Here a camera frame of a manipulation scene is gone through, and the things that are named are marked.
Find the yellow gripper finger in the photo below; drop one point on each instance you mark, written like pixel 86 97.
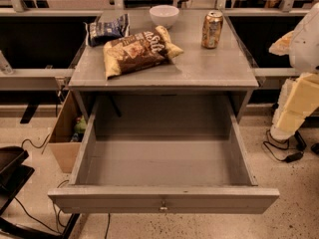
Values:
pixel 281 46
pixel 303 99

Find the orange soda can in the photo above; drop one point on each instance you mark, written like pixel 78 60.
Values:
pixel 211 29

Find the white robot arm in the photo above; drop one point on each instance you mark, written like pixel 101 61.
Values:
pixel 304 44

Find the open grey top drawer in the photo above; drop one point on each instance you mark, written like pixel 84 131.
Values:
pixel 162 154

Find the grey cabinet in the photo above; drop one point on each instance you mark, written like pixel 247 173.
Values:
pixel 224 68

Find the white bowl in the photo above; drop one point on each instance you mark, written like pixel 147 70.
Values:
pixel 164 15

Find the brown yellow chip bag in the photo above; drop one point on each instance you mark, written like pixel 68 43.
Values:
pixel 139 51

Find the dark blue chip bag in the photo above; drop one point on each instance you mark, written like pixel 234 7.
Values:
pixel 99 33

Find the green toy in box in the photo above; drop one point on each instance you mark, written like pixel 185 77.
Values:
pixel 80 125

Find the cardboard box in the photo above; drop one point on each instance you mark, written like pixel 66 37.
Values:
pixel 60 143

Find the black chair base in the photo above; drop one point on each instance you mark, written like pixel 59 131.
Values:
pixel 13 176

